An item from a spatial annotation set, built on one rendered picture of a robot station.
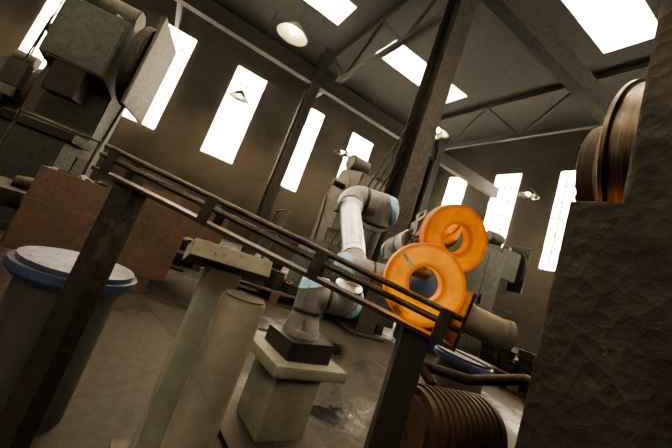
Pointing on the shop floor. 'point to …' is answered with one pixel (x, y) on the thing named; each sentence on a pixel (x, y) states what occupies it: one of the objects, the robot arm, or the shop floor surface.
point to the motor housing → (452, 420)
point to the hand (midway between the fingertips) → (455, 230)
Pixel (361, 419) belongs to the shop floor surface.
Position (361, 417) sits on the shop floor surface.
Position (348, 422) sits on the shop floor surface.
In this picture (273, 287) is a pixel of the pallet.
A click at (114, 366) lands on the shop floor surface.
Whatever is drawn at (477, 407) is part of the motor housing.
